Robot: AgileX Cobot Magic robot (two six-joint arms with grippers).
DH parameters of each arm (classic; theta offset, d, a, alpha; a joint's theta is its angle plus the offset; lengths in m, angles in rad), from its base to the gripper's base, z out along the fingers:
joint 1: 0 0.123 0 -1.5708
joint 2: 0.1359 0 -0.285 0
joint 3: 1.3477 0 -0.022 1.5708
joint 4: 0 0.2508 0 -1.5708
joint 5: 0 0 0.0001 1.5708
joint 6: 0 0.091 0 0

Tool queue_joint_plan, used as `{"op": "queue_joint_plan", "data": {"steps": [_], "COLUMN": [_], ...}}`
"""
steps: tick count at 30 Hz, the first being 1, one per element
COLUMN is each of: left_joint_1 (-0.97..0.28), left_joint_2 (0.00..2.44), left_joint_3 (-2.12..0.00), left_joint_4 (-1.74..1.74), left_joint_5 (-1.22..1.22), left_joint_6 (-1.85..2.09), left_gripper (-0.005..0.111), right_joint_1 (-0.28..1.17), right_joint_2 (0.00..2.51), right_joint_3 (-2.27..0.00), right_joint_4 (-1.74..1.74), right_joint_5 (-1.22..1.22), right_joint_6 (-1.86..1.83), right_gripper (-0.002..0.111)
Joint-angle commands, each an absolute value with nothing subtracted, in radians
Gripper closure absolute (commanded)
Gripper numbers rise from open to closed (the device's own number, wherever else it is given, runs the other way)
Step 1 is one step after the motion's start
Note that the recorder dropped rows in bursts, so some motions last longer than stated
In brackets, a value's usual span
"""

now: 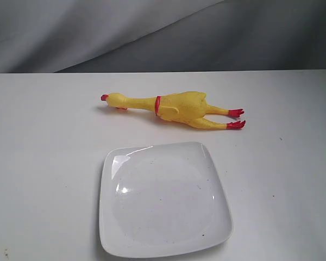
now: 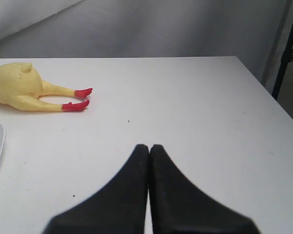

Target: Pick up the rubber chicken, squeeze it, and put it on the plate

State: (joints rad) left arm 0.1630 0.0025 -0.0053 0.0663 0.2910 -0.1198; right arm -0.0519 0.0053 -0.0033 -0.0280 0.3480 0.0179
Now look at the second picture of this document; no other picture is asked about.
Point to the grey fabric backdrop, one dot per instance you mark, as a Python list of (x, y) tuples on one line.
[(152, 28)]

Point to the yellow rubber chicken toy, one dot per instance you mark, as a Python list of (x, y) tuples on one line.
[(21, 86)]

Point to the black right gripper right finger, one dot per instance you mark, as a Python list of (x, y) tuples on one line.
[(179, 207)]

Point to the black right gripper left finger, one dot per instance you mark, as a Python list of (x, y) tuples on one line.
[(119, 207)]

